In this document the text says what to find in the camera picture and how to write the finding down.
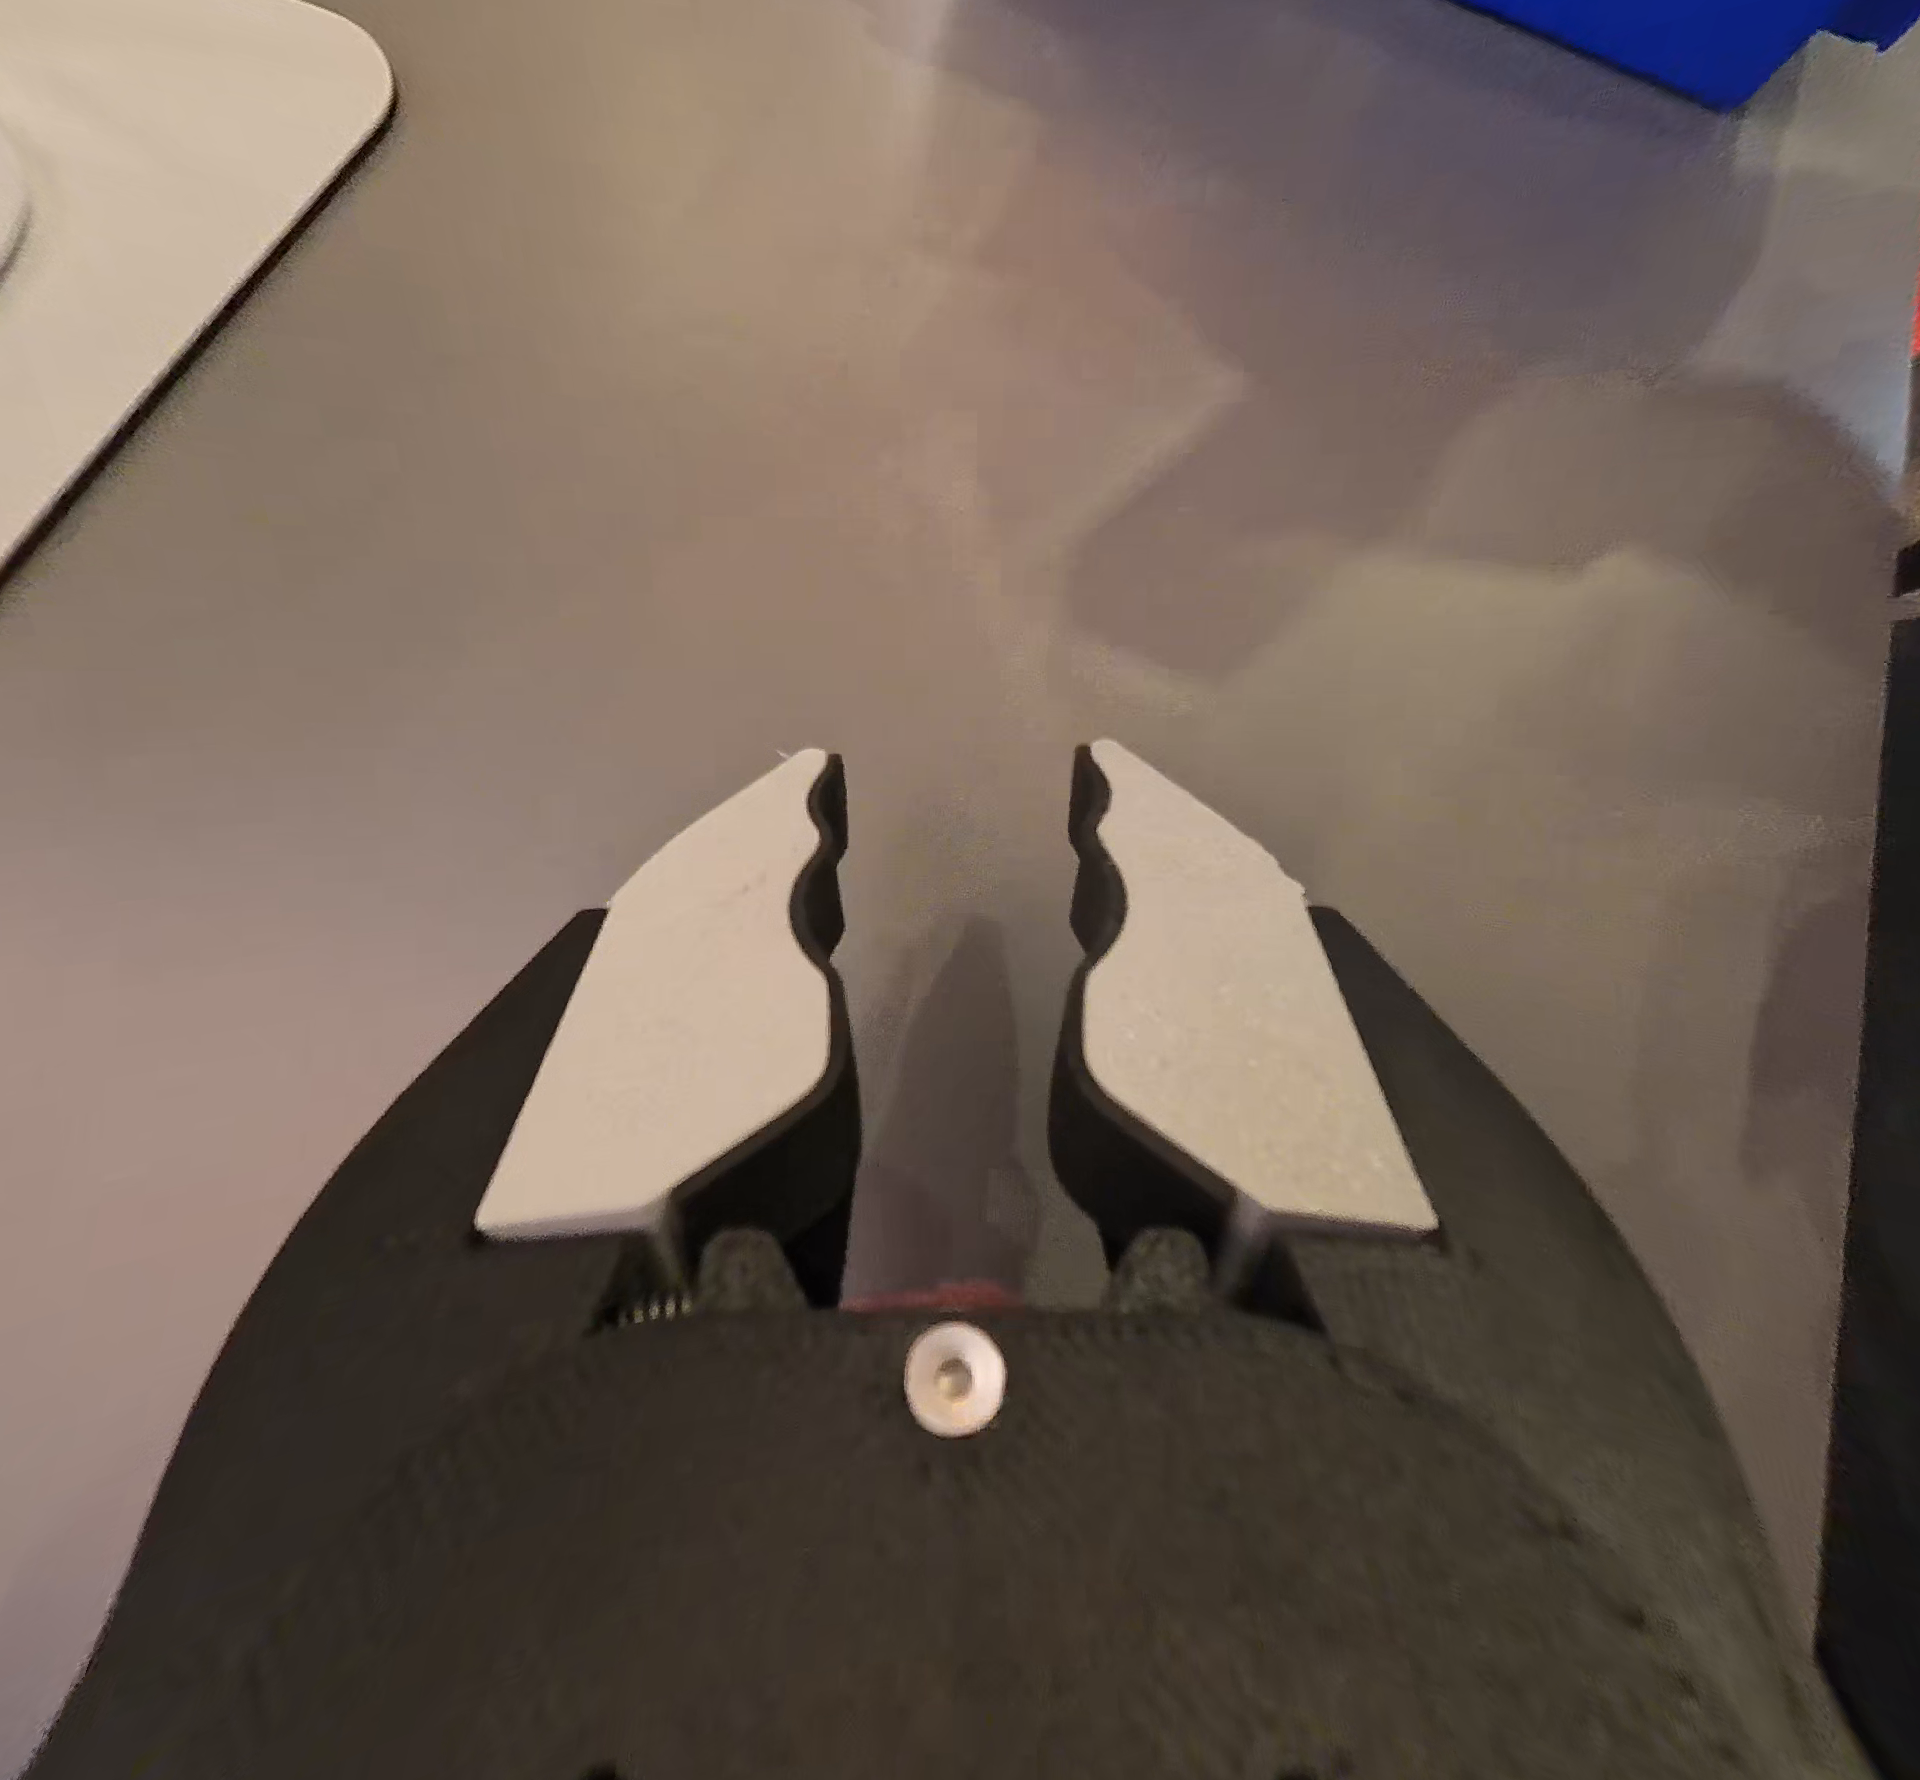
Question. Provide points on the clear acrylic stand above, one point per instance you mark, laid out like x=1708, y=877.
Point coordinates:
x=9, y=215

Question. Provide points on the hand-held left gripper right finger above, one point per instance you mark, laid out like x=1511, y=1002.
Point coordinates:
x=1245, y=1062

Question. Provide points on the person's dark clothing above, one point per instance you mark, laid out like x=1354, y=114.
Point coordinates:
x=1875, y=1135

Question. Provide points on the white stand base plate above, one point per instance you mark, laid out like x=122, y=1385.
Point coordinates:
x=151, y=206

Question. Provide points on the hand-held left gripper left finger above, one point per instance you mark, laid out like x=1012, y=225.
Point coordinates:
x=676, y=1044

